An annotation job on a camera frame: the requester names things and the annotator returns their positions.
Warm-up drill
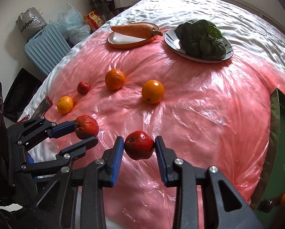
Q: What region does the red yellow snack bag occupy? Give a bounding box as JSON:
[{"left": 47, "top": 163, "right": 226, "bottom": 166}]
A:
[{"left": 83, "top": 10, "right": 105, "bottom": 33}]

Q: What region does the red apple front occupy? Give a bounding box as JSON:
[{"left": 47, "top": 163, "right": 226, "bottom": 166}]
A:
[{"left": 124, "top": 131, "right": 154, "bottom": 160}]

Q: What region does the orange carrot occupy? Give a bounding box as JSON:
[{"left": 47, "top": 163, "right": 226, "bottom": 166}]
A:
[{"left": 110, "top": 23, "right": 163, "bottom": 39}]

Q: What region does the green leafy vegetable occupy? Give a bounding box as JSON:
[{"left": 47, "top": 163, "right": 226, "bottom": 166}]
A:
[{"left": 175, "top": 20, "right": 226, "bottom": 58}]

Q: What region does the green shallow tray box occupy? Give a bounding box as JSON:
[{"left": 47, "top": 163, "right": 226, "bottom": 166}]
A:
[{"left": 251, "top": 89, "right": 285, "bottom": 228}]

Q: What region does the smartphone red case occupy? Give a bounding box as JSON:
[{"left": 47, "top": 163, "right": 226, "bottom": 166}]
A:
[{"left": 17, "top": 96, "right": 52, "bottom": 123}]

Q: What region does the orange oval dish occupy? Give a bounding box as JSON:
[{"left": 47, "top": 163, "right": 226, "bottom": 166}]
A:
[{"left": 107, "top": 22, "right": 160, "bottom": 49}]

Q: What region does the dark purple plum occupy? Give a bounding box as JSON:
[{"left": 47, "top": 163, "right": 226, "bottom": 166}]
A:
[{"left": 257, "top": 199, "right": 275, "bottom": 214}]

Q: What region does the grey rimmed white plate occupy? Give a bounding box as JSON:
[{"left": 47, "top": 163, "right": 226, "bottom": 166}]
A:
[{"left": 164, "top": 28, "right": 233, "bottom": 64}]

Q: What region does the small orange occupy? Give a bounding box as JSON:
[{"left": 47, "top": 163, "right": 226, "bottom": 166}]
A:
[{"left": 57, "top": 96, "right": 74, "bottom": 114}]

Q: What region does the small red apple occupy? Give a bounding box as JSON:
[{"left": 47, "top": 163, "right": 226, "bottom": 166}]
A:
[{"left": 77, "top": 81, "right": 91, "bottom": 95}]

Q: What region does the black laptop on floor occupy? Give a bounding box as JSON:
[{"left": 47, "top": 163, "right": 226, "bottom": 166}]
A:
[{"left": 4, "top": 68, "right": 41, "bottom": 123}]

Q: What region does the translucent blue plastic bag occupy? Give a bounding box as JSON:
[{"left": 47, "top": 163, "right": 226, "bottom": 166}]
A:
[{"left": 49, "top": 3, "right": 91, "bottom": 45}]

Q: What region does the grey printed plastic bag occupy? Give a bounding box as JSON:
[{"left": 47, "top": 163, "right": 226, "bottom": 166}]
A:
[{"left": 16, "top": 7, "right": 47, "bottom": 42}]

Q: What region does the light blue suitcase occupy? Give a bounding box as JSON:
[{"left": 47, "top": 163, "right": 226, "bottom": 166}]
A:
[{"left": 23, "top": 24, "right": 70, "bottom": 76}]

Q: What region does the pink plastic sheet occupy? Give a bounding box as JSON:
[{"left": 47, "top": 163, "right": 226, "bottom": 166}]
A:
[{"left": 25, "top": 26, "right": 285, "bottom": 229}]

